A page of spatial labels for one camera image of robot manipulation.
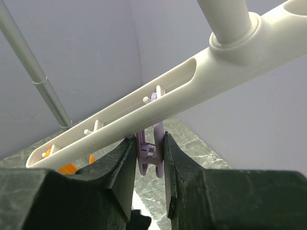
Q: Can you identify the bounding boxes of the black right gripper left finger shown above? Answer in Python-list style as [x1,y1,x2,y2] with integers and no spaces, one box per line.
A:
[0,137,136,230]

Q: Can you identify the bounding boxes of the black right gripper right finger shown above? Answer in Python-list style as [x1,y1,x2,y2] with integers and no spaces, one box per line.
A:
[164,133,307,230]

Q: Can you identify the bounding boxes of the orange clothes clip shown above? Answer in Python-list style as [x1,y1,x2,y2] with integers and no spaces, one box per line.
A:
[42,149,95,174]

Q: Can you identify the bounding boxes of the purple clothes clip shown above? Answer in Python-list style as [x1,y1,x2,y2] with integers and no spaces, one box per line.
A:
[134,92,166,179]

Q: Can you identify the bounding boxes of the white plastic hanger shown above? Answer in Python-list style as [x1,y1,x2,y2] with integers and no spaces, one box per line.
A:
[26,0,307,170]

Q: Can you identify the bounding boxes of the black underwear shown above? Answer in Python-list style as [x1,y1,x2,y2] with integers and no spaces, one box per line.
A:
[126,209,152,230]

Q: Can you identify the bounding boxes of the white metal clothes rack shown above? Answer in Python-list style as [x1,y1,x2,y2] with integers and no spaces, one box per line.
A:
[0,1,73,130]

